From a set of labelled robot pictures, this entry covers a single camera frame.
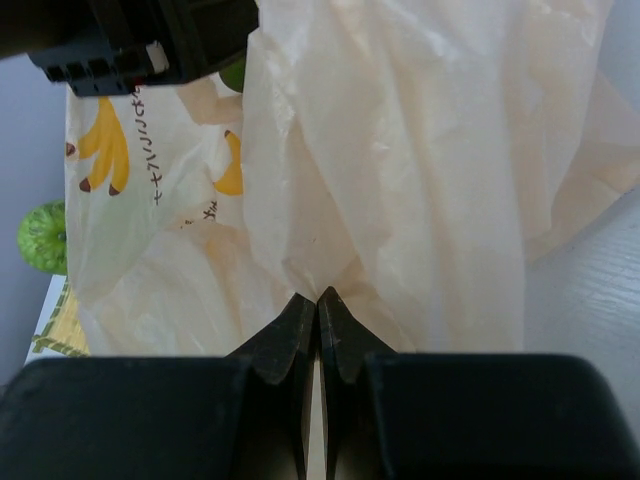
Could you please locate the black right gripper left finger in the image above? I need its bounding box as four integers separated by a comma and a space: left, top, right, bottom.
1, 296, 315, 479

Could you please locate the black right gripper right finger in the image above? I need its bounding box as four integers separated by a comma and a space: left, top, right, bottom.
317, 289, 639, 479

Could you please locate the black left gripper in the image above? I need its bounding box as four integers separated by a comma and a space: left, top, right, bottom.
1, 0, 258, 97

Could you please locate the green fake lime fruit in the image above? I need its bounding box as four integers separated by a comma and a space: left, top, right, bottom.
219, 57, 246, 93

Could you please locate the green fake guava fruit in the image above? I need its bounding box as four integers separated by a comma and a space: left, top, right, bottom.
17, 200, 67, 275

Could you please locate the translucent banana print plastic bag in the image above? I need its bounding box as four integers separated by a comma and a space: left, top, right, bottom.
65, 1, 639, 355

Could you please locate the yellow woven placemat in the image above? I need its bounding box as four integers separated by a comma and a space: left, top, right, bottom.
27, 275, 90, 360

